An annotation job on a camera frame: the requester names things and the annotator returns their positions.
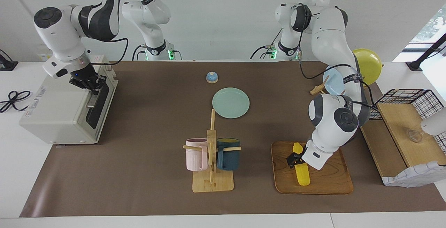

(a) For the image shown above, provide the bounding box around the yellow corn cob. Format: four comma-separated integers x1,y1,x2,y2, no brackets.
292,143,310,187

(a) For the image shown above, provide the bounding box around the glass oven door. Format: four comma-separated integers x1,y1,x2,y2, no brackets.
85,77,119,143

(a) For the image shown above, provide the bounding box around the pale green plate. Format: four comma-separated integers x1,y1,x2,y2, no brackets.
212,88,250,119

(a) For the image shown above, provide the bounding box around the beige toaster oven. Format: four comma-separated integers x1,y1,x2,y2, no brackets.
19,62,119,145

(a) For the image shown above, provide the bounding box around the wooden serving tray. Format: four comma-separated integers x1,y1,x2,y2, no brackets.
271,141,354,195

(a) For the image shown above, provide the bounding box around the dark teal mug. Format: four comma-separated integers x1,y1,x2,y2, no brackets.
216,138,241,171

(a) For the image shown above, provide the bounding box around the wooden plate rack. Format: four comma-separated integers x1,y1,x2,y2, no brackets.
310,84,330,96

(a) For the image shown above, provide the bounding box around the brown table mat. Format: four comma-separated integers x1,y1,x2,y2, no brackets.
19,61,446,218

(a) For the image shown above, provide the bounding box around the light blue plate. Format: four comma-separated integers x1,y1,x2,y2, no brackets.
323,66,346,96

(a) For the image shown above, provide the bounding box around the wooden mug rack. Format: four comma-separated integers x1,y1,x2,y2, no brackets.
183,109,242,193

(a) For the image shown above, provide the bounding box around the pink mug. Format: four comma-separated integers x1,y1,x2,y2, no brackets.
185,138,209,172

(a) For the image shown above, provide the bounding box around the yellow plate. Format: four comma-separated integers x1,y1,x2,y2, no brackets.
352,48,383,86

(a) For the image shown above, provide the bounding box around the small clear glass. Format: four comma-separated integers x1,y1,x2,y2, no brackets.
406,129,424,144

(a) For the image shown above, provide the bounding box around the white rounded device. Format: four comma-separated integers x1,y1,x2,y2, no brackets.
420,107,446,137

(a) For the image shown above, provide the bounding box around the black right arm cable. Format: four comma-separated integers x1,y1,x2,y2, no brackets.
82,0,129,66

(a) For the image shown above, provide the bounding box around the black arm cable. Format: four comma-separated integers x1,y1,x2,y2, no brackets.
298,10,380,113
82,0,129,66

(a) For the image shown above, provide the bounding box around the black base cable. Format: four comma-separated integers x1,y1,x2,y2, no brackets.
250,29,283,60
132,44,147,61

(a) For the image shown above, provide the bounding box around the coiled black cable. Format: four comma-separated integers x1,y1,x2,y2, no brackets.
0,90,32,113

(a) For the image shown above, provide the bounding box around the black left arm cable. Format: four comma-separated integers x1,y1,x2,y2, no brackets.
298,10,380,113

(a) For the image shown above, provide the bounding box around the black wire basket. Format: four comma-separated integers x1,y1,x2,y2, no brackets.
357,89,446,152

